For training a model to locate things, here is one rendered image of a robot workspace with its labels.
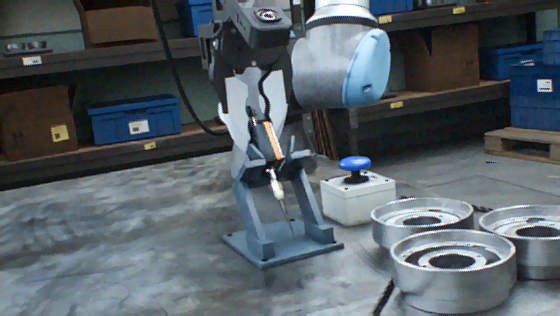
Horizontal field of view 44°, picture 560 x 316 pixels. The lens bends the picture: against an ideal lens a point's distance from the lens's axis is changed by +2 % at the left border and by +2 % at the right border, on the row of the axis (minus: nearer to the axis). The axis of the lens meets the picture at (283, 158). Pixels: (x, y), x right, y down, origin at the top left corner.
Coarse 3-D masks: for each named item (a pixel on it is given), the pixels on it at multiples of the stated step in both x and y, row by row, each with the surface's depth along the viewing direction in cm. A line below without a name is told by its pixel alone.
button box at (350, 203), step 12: (324, 180) 89; (336, 180) 88; (348, 180) 86; (360, 180) 85; (372, 180) 86; (384, 180) 85; (324, 192) 88; (336, 192) 84; (348, 192) 83; (360, 192) 83; (372, 192) 84; (384, 192) 84; (324, 204) 89; (336, 204) 85; (348, 204) 83; (360, 204) 83; (372, 204) 84; (336, 216) 86; (348, 216) 83; (360, 216) 84
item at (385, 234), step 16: (384, 208) 76; (400, 208) 77; (416, 208) 77; (432, 208) 77; (448, 208) 76; (464, 208) 74; (384, 224) 70; (400, 224) 73; (416, 224) 75; (432, 224) 68; (448, 224) 68; (464, 224) 69; (384, 240) 70
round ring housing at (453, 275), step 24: (408, 240) 65; (432, 240) 66; (456, 240) 65; (480, 240) 64; (504, 240) 61; (408, 264) 58; (432, 264) 62; (456, 264) 63; (480, 264) 59; (504, 264) 57; (408, 288) 58; (432, 288) 57; (456, 288) 56; (480, 288) 56; (504, 288) 57; (456, 312) 57
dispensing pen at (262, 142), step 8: (248, 112) 80; (256, 112) 81; (256, 120) 81; (256, 128) 78; (264, 128) 78; (256, 136) 78; (264, 136) 78; (256, 144) 77; (264, 144) 77; (264, 152) 77; (272, 152) 77; (272, 160) 77; (264, 168) 78; (272, 168) 78; (272, 176) 78; (272, 184) 77; (280, 184) 78; (280, 192) 77; (280, 200) 77; (288, 216) 76; (288, 224) 76
